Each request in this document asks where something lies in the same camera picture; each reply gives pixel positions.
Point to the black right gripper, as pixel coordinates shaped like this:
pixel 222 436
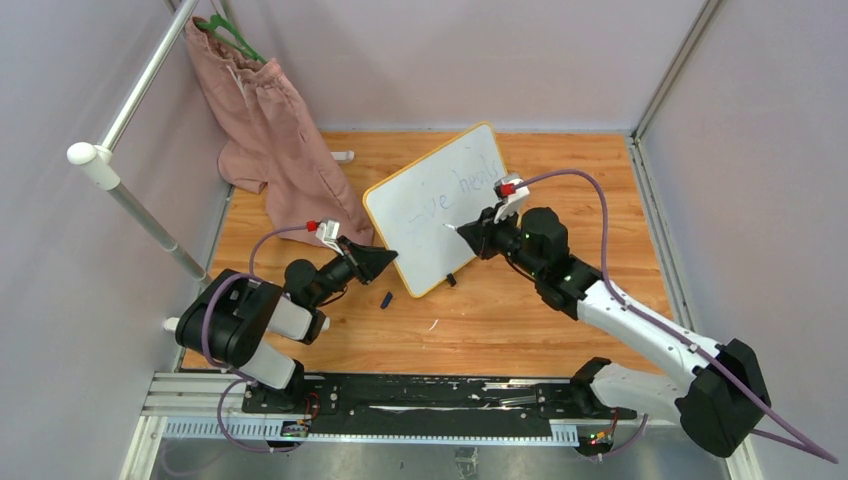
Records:
pixel 481 233

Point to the metal clothes rack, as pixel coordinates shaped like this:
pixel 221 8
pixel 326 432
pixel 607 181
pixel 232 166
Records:
pixel 166 157

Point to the green clothes hanger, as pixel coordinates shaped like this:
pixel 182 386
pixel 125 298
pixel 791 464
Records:
pixel 238 42

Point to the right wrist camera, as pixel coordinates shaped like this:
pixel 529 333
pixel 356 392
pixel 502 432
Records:
pixel 511 194

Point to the yellow framed whiteboard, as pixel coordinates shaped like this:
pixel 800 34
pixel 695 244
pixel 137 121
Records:
pixel 450 185

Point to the blue marker cap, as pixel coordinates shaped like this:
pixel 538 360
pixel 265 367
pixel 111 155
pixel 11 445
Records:
pixel 386 300

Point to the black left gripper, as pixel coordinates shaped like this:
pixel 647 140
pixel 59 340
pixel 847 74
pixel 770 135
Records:
pixel 362 262

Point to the pink cloth garment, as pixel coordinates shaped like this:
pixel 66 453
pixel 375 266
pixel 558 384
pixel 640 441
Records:
pixel 273 146

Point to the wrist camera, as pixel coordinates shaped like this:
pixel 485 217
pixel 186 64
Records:
pixel 327 232
pixel 511 194

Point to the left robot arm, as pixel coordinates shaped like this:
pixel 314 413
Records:
pixel 229 319

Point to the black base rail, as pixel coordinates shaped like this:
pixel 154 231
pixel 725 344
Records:
pixel 347 408

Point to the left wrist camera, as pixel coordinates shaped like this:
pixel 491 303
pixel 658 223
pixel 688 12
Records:
pixel 327 232

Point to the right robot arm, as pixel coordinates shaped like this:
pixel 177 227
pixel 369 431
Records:
pixel 715 392

